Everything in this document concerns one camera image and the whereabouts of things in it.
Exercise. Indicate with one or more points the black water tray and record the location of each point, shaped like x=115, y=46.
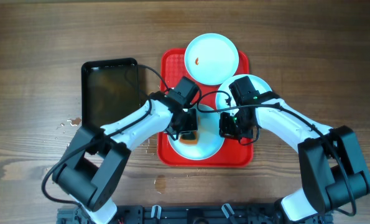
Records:
x=109, y=91

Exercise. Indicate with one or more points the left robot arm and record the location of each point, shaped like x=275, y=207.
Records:
x=92, y=165

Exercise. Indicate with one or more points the green orange sponge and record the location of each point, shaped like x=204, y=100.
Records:
x=190, y=138

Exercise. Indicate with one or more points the light blue plate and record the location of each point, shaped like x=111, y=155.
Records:
x=211, y=59
x=220, y=99
x=208, y=139

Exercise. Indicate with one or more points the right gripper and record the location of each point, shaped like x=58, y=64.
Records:
x=226, y=132

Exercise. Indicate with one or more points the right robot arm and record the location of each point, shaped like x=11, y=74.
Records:
x=333, y=170

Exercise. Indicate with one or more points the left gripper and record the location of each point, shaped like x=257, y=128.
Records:
x=191, y=124

